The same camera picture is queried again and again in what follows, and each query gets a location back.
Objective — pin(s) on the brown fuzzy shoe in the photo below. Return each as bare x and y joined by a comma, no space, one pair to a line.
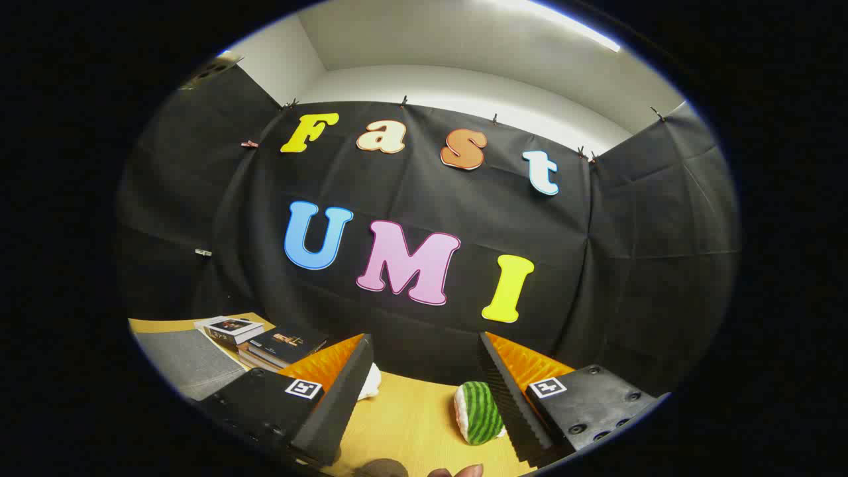
381,468

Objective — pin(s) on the white cartoon plush toy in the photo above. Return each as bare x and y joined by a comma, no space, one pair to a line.
370,384

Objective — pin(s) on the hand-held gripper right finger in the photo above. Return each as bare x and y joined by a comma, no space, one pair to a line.
507,397

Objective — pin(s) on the white boxed book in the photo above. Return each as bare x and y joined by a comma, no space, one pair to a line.
232,326

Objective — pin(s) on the pale-edged book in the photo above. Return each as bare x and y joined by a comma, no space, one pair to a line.
260,364

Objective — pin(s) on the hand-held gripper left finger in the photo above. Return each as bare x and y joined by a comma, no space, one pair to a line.
341,397

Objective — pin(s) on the grey fabric storage box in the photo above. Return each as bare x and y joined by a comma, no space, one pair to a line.
189,361

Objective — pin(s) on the watermelon slice plush toy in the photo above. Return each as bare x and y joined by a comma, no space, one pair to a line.
480,414

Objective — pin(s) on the brown-edged book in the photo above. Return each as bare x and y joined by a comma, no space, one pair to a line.
254,356

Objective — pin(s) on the dark blue hardcover book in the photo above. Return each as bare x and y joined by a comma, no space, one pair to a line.
288,343

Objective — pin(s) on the black backdrop cloth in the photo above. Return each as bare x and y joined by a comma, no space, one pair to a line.
430,218

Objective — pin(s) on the grey ceiling fixture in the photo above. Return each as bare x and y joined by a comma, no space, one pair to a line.
212,68

